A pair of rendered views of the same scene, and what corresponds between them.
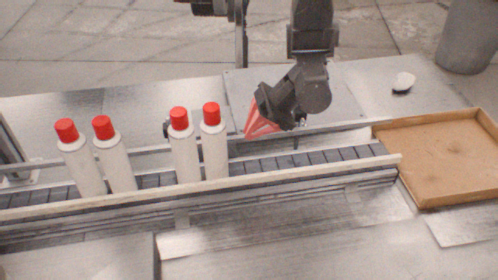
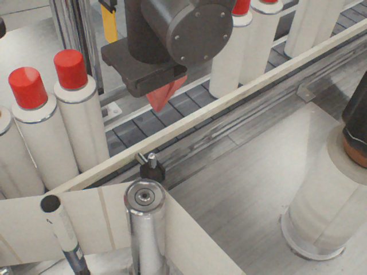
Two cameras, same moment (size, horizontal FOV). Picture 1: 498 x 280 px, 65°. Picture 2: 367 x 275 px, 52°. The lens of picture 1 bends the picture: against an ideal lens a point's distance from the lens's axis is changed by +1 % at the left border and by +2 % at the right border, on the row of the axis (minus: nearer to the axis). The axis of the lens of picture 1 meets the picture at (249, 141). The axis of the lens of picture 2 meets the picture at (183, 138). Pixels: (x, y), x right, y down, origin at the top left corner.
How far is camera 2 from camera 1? 0.68 m
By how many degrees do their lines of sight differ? 21
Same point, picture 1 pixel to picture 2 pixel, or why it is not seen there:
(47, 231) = (200, 143)
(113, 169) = (268, 43)
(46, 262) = (248, 162)
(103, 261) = (299, 140)
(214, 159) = (337, 12)
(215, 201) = (328, 63)
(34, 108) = (28, 44)
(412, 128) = not seen: outside the picture
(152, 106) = not seen: hidden behind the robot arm
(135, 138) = not seen: hidden behind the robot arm
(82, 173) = (242, 55)
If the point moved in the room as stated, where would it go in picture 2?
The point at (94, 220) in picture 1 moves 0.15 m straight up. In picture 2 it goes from (239, 116) to (255, 48)
